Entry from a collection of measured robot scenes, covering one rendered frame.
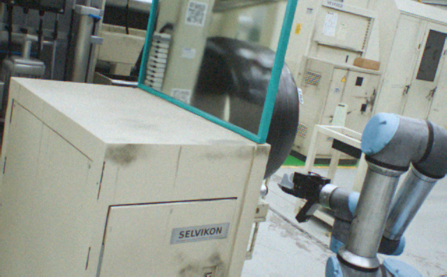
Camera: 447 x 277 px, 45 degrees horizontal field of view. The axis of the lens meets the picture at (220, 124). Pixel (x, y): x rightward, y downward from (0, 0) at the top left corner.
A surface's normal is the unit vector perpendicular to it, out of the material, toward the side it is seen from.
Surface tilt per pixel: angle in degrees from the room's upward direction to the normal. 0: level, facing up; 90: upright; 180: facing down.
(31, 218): 90
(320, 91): 90
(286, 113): 74
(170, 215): 90
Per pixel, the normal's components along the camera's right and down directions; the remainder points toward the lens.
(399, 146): 0.05, 0.25
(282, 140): 0.58, 0.36
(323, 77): -0.82, -0.05
